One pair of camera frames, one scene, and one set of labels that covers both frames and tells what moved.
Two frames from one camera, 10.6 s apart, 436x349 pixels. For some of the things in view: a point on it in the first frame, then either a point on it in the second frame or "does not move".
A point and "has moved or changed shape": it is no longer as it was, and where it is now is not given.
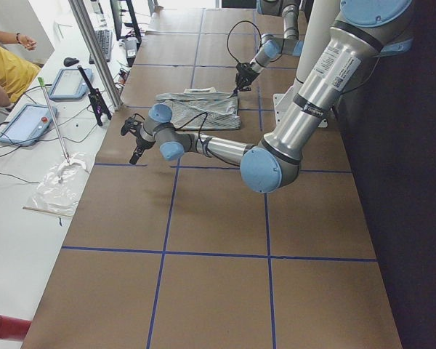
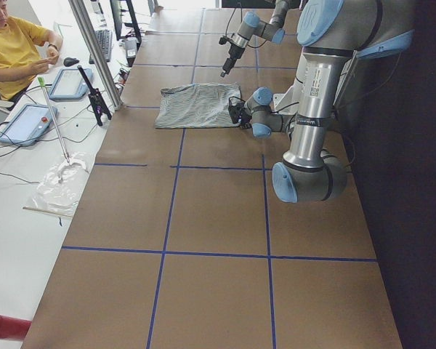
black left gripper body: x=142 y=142 -> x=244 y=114
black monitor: x=125 y=22 does not move
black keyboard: x=105 y=38 does not move
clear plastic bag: x=60 y=190 does not move
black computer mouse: x=70 y=62 does not move
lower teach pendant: x=28 y=124 does not move
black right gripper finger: x=235 y=92 -> x=227 y=67
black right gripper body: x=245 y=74 -> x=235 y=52
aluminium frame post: x=97 y=54 does not move
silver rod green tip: x=41 y=82 does not move
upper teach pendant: x=69 y=85 does not move
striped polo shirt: x=203 y=108 has moved or changed shape
